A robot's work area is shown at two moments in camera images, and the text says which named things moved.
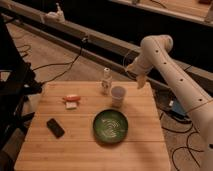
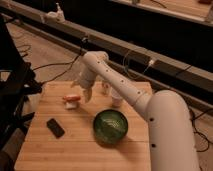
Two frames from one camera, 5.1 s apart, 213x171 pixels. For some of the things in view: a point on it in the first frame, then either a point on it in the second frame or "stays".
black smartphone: (56, 128) stays
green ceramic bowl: (110, 126) stays
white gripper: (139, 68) -> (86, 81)
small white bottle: (106, 83) stays
